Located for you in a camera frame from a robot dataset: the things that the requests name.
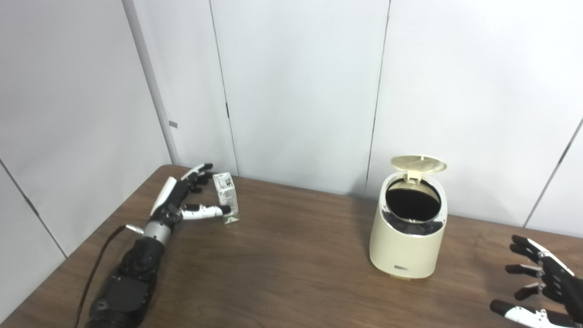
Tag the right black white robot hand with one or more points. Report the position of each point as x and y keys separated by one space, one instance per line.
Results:
x=567 y=291

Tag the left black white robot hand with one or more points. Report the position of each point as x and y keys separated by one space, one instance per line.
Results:
x=171 y=202

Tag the white green milk carton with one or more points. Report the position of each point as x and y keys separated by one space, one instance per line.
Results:
x=227 y=193

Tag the cream-colored lidded bin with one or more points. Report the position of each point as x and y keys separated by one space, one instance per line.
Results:
x=405 y=248

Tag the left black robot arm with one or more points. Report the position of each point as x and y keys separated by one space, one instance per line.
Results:
x=127 y=287

